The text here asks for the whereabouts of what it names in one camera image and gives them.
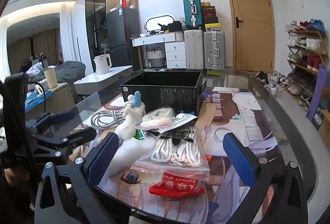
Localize white cable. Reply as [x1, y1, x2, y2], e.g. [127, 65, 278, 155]
[90, 108, 127, 132]

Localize white plush toy blue horn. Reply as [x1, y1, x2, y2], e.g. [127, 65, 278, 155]
[115, 91, 145, 140]

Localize green snack packet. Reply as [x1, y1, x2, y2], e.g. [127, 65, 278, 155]
[134, 129, 152, 140]

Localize red balloon glue bag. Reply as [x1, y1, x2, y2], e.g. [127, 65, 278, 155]
[149, 173, 205, 199]

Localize white medicine sachet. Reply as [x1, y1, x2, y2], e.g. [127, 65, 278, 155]
[148, 113, 197, 133]

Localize black cardboard box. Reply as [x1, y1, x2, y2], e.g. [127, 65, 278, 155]
[121, 70, 206, 116]

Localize wooden low cabinet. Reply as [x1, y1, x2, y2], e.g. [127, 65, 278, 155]
[25, 83, 75, 121]

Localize cream cylindrical cup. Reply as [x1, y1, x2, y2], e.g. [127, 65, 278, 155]
[44, 68, 58, 89]

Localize grey bean bag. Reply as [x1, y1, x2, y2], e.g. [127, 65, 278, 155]
[55, 61, 86, 85]

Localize white side table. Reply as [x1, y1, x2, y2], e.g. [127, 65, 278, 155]
[74, 66, 133, 96]

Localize white electric kettle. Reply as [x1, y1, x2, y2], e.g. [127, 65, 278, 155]
[93, 54, 112, 75]

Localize brown cardboard box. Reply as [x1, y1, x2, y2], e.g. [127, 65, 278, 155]
[312, 107, 330, 150]

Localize woven laundry basket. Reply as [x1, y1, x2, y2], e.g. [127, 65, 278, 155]
[147, 48, 166, 68]

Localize black refrigerator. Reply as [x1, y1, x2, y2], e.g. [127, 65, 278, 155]
[106, 7, 140, 71]

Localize white vanity desk with drawers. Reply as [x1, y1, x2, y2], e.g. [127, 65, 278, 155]
[131, 32, 187, 69]

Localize dark glass cabinet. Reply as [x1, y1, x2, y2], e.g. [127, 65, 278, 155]
[85, 0, 120, 71]

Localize oval vanity mirror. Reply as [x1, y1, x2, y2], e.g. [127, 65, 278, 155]
[144, 14, 176, 32]

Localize white suitcase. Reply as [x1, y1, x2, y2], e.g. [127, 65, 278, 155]
[184, 29, 204, 69]

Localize wooden shoe rack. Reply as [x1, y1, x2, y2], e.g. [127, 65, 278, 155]
[286, 28, 329, 110]

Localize silver suitcase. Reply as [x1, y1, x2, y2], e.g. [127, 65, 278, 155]
[204, 30, 225, 70]

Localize teal suitcase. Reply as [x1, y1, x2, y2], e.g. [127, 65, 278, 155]
[183, 0, 203, 29]

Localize stacked shoe boxes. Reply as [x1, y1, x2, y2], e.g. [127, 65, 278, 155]
[201, 2, 222, 30]

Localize wooden door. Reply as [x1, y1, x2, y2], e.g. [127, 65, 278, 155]
[229, 0, 275, 73]

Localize black camera cable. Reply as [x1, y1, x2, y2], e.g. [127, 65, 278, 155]
[25, 81, 47, 115]

